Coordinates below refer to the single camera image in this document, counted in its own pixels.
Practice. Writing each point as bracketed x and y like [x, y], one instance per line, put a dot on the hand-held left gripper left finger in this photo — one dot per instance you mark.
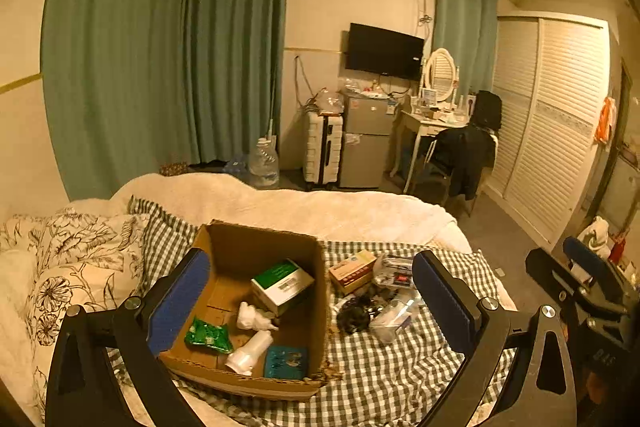
[177, 302]

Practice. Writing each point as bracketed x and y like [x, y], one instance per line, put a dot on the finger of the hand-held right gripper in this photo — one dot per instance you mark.
[547, 274]
[592, 259]

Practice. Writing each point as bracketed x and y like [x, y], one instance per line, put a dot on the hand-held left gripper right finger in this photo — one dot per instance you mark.
[442, 302]

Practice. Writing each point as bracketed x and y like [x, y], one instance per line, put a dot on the green snack packet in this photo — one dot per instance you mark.
[207, 336]

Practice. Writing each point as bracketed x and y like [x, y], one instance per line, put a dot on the floral printed pouch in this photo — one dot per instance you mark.
[395, 272]

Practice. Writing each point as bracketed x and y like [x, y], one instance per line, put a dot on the white bear-shaped bottle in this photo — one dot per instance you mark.
[252, 318]

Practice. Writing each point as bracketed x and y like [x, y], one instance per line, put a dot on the brown cardboard box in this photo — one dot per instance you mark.
[240, 247]

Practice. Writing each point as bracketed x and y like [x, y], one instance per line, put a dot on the white plastic bottle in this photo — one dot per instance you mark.
[247, 354]

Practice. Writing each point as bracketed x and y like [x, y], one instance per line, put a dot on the green and white box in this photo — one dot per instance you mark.
[280, 284]

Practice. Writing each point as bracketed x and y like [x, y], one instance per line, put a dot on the teal packet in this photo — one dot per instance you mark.
[286, 363]

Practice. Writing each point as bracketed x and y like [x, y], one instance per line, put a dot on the white and green cloth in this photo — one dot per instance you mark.
[595, 237]

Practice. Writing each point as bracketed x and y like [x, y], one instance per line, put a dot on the clear plastic bag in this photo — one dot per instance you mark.
[327, 99]
[395, 319]

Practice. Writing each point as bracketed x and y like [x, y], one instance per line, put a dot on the tan medicine box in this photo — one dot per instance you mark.
[352, 272]

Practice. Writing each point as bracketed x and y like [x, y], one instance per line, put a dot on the grey checked blanket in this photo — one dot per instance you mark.
[380, 382]

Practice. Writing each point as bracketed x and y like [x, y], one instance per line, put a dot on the chair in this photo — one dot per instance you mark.
[434, 187]

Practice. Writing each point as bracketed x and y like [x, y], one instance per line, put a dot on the floral pillow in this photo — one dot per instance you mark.
[60, 267]

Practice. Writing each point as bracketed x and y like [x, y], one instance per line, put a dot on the orange cloth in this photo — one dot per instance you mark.
[604, 119]

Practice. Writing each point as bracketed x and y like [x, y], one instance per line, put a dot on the white louvred wardrobe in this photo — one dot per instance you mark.
[550, 122]

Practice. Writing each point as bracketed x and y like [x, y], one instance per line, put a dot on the black jacket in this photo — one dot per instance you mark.
[462, 157]

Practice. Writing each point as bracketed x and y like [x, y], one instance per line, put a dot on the blue plastic bottle pack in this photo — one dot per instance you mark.
[236, 168]

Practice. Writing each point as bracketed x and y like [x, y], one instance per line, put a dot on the clear water jug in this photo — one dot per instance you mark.
[263, 164]

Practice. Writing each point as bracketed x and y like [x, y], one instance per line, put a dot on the silver fridge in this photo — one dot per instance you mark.
[367, 147]

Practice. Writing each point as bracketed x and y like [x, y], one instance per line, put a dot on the black backpack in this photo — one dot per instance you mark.
[487, 109]

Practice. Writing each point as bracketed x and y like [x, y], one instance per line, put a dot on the white dressing table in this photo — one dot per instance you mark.
[425, 122]

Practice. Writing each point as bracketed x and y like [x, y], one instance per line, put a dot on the white suitcase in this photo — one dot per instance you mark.
[322, 147]

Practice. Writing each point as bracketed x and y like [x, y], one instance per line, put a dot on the white oval mirror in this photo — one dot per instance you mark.
[440, 74]

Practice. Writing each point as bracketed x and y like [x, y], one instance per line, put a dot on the dark green curtain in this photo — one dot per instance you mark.
[150, 57]

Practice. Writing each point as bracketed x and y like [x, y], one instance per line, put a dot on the pale green curtain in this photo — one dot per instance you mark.
[462, 22]

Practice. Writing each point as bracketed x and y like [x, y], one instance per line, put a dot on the black wall television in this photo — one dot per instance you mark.
[384, 52]

